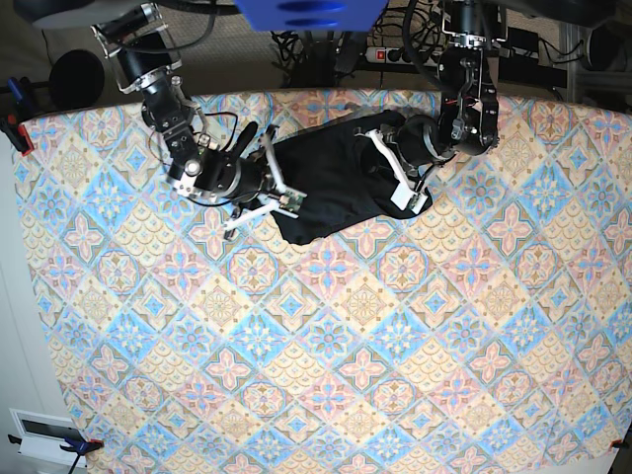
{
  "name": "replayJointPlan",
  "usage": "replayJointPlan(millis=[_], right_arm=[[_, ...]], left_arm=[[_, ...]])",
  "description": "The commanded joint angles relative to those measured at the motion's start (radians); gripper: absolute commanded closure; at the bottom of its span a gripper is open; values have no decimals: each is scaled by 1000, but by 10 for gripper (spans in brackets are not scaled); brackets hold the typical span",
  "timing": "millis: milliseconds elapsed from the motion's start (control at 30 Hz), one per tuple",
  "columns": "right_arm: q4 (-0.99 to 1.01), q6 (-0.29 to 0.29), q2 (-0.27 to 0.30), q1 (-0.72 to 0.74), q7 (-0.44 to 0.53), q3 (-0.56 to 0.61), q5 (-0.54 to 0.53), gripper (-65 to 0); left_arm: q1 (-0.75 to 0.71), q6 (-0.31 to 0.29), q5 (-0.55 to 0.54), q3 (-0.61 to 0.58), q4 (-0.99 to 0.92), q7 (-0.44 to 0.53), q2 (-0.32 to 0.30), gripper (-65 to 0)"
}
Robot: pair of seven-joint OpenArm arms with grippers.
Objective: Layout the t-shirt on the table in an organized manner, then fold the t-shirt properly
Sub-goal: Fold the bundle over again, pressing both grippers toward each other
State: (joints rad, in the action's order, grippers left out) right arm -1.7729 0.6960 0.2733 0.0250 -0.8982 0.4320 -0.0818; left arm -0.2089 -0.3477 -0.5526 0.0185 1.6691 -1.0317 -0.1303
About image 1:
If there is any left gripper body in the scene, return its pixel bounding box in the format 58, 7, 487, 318
379, 115, 452, 180

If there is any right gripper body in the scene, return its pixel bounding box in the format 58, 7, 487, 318
231, 150, 283, 207

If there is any black t-shirt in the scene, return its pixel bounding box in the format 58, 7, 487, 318
273, 111, 418, 246

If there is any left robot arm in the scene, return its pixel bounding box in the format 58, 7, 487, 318
375, 1, 508, 177

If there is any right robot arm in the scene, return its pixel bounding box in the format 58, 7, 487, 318
92, 1, 289, 206

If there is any white power strip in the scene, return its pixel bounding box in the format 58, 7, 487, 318
365, 45, 445, 69

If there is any black round stool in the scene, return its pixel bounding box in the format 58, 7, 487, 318
48, 49, 105, 111

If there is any patterned tablecloth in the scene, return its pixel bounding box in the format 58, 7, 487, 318
13, 98, 631, 473

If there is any red black clamp left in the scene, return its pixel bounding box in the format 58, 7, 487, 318
0, 115, 34, 156

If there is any blue clamp bottom left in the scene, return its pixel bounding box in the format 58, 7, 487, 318
7, 434, 104, 473

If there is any orange clamp bottom right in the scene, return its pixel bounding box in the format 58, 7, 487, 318
610, 439, 630, 449

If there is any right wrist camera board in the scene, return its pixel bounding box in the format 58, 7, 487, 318
276, 189, 307, 219

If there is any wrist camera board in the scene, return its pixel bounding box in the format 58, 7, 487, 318
390, 183, 429, 214
276, 189, 307, 219

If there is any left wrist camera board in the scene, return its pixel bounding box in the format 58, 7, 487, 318
390, 183, 429, 214

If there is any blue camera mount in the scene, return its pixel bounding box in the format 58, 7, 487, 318
234, 0, 387, 32

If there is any white wall vent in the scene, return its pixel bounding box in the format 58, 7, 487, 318
9, 408, 82, 467

